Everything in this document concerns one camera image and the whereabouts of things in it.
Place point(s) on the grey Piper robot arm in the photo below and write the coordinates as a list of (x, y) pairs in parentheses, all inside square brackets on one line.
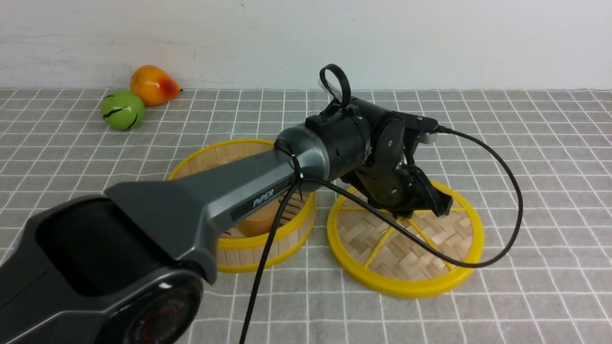
[(127, 266)]

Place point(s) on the green toy apple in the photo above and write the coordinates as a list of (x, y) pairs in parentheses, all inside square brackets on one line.
[(122, 110)]

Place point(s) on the woven bamboo steamer lid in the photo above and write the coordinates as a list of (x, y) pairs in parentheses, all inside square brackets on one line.
[(384, 260)]

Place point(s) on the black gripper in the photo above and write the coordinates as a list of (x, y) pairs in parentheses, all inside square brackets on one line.
[(388, 177)]

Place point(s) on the tan bun in steamer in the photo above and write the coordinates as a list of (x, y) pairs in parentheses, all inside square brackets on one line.
[(260, 222)]

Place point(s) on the grey checkered tablecloth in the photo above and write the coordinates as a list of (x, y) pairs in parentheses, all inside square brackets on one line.
[(553, 287)]

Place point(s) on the orange toy mango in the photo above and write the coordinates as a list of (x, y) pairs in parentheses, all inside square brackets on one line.
[(153, 85)]

